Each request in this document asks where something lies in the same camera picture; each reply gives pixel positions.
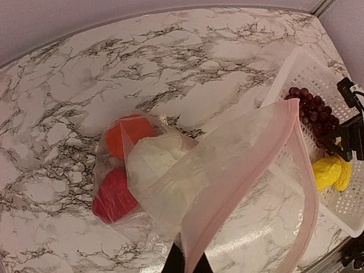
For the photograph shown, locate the white toy cauliflower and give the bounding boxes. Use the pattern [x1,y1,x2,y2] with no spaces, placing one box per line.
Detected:
[126,133,197,203]

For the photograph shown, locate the clear zip top bag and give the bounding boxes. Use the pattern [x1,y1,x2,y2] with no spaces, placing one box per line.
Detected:
[93,98,319,272]

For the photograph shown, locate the dark red toy grapes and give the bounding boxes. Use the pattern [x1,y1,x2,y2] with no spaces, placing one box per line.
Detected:
[284,86,340,156]

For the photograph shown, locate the right aluminium frame post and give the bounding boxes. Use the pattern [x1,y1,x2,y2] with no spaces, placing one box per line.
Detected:
[309,0,337,18]

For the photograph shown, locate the white plastic mesh basket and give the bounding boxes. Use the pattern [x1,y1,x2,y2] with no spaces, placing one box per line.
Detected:
[255,48,364,238]

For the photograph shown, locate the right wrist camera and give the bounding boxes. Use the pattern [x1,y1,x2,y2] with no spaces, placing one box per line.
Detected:
[337,77,363,113]

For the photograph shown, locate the orange toy pumpkin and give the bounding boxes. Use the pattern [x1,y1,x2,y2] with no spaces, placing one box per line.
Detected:
[106,114,155,160]

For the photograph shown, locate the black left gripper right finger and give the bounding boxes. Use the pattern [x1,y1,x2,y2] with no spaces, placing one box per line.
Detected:
[196,253,213,273]

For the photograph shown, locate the red toy bell pepper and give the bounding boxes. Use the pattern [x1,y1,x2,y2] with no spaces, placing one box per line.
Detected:
[92,168,138,224]

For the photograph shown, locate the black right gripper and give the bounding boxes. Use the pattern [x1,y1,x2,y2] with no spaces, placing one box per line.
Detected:
[320,116,363,162]

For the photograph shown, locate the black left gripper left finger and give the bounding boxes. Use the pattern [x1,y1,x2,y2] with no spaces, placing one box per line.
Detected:
[162,243,185,273]

